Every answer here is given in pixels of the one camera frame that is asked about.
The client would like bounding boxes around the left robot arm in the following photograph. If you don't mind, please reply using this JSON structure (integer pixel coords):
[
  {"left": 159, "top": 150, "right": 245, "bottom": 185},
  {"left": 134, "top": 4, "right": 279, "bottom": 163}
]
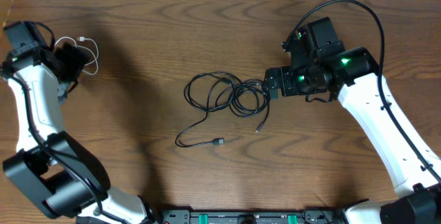
[{"left": 1, "top": 21, "right": 161, "bottom": 223}]

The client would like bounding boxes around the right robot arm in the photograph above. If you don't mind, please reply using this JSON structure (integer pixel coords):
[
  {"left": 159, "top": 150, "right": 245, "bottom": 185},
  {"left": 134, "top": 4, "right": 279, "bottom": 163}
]
[{"left": 265, "top": 17, "right": 440, "bottom": 223}]

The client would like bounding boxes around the white USB cable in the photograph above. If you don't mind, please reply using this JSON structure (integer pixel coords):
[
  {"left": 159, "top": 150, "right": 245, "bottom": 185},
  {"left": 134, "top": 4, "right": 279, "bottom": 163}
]
[{"left": 53, "top": 35, "right": 100, "bottom": 77}]

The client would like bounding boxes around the black USB cable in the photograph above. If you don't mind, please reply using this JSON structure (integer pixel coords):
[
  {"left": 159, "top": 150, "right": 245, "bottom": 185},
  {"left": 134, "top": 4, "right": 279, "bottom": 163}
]
[{"left": 174, "top": 71, "right": 242, "bottom": 148}]

